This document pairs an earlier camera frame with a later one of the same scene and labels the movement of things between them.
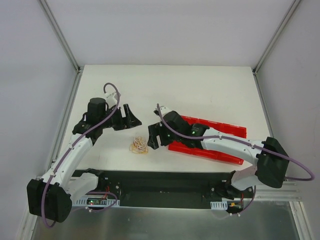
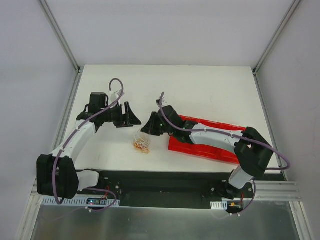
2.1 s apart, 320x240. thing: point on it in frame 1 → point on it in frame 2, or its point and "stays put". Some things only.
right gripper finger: [154, 130] → [152, 121]
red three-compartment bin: [234, 131] stays put
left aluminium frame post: [56, 28] stays put
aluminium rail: [289, 191] stays put
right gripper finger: [154, 141] → [150, 128]
